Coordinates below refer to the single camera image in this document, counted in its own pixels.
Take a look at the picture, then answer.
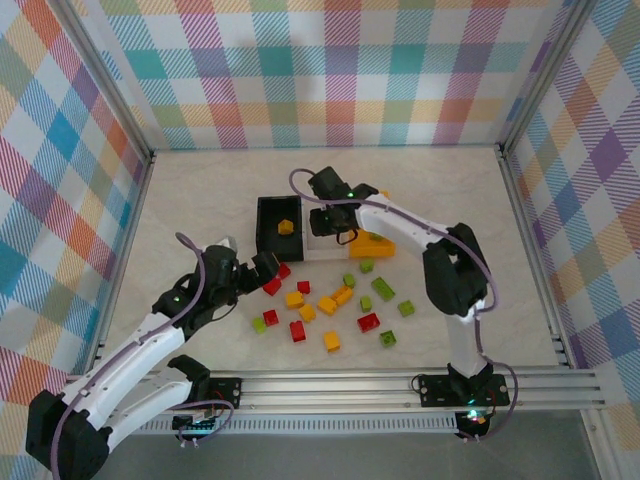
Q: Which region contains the black plastic container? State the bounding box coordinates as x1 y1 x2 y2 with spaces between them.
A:
256 194 306 264

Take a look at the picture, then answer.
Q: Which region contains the white plastic container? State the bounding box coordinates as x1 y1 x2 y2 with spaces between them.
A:
302 195 351 262

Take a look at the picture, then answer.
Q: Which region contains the orange plastic container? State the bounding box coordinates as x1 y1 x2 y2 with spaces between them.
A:
347 189 396 260

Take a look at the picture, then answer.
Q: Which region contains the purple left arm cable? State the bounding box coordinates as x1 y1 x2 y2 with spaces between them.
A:
49 231 236 480

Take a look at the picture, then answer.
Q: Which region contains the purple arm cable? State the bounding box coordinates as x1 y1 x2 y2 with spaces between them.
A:
288 168 519 444
49 231 236 480

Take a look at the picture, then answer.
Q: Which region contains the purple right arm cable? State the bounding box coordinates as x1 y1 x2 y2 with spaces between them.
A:
288 168 519 444

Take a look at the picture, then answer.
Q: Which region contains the aluminium side rail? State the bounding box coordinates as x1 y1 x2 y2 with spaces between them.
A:
84 149 157 374
497 144 584 371

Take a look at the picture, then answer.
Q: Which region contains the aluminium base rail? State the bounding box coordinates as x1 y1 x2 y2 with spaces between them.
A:
64 367 607 415

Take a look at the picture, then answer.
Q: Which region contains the grey slotted cable duct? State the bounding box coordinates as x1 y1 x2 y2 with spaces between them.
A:
134 417 460 437

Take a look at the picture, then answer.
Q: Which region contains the aluminium frame post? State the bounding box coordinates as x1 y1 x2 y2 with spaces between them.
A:
47 0 157 161
497 0 604 154

